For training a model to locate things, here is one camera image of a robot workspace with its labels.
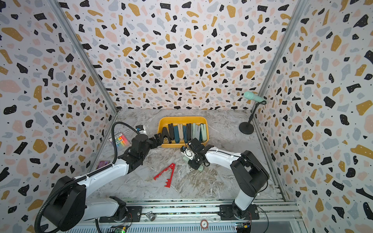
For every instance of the coloured marker pack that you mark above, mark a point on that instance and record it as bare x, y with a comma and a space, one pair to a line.
121, 141

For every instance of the cream pruning pliers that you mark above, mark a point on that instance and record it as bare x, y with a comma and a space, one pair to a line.
180, 131

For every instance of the teal pliers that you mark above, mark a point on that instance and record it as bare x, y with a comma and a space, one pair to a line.
176, 134
185, 133

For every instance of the yellow plastic storage box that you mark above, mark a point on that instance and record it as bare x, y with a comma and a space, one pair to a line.
175, 120

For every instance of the red pruning pliers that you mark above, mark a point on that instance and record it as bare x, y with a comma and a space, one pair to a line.
168, 173

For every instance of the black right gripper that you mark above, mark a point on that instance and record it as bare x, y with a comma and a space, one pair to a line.
193, 165

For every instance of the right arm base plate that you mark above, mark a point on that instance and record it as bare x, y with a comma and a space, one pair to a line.
232, 212

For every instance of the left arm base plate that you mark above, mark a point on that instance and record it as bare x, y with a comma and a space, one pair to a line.
129, 214

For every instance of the black microphone stand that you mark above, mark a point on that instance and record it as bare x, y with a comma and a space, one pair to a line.
247, 128

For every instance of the silver round knob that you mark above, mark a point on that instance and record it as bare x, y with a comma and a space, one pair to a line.
151, 216

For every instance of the small pink card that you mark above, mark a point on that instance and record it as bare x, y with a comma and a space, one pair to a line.
103, 163

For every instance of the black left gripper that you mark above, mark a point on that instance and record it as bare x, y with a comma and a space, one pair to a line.
153, 141

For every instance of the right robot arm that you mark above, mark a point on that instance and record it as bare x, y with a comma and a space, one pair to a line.
250, 175

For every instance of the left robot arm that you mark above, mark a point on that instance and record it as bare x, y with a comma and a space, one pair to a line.
68, 203

